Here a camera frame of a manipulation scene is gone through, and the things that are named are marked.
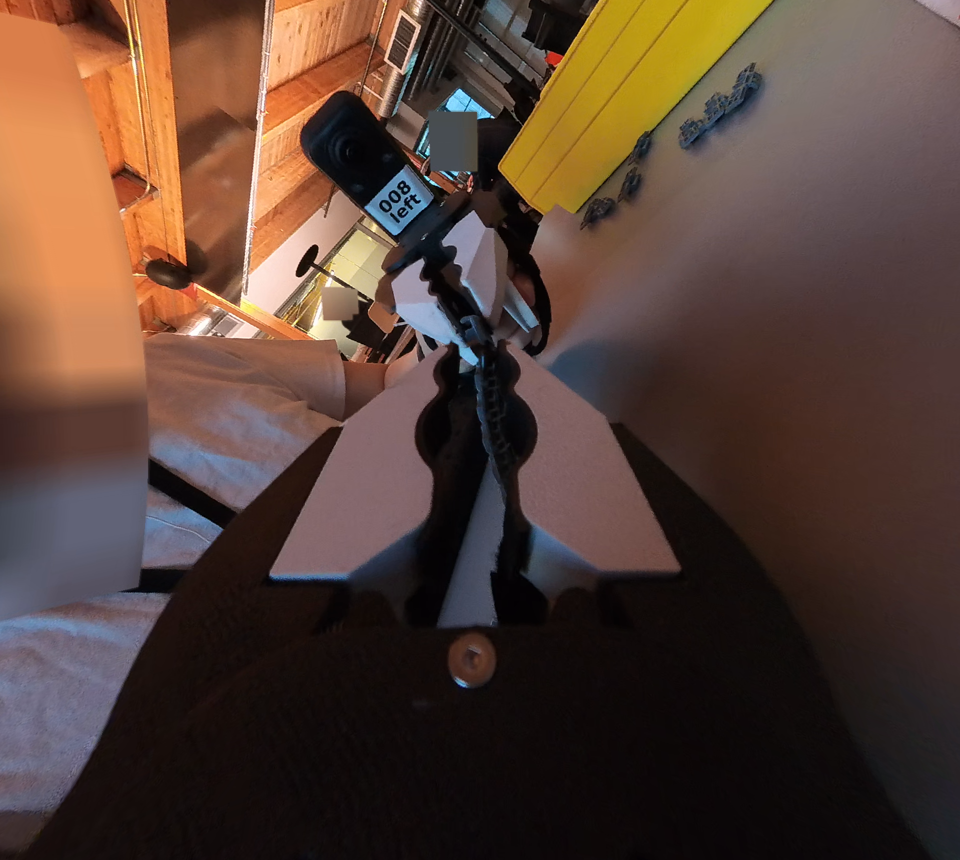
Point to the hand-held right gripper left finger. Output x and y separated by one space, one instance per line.
360 500

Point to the scattered loose track links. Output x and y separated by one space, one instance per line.
600 208

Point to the black dome ceiling fixture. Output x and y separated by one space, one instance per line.
166 273

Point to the person's left forearm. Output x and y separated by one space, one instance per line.
367 388

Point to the yellow plastic bin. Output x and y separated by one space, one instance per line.
660 50

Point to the white air vent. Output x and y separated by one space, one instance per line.
403 39

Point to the silver duct with grille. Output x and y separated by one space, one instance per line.
210 322

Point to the single grey track link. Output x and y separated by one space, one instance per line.
474 331

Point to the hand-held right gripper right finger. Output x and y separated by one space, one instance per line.
592 500

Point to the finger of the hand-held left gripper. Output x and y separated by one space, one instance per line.
480 260
420 298

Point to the small bright window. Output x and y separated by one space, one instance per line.
465 101

